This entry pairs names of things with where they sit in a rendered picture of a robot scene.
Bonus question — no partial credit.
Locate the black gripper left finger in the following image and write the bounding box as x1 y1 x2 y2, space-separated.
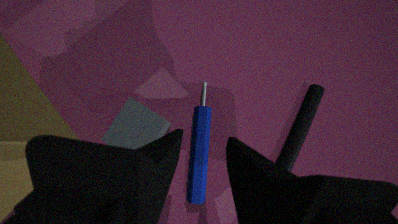
25 129 183 224

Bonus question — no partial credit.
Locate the blue stylus with grey tip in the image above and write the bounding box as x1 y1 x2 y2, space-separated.
186 82 211 204

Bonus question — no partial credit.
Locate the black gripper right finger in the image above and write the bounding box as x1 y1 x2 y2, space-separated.
226 137 398 224

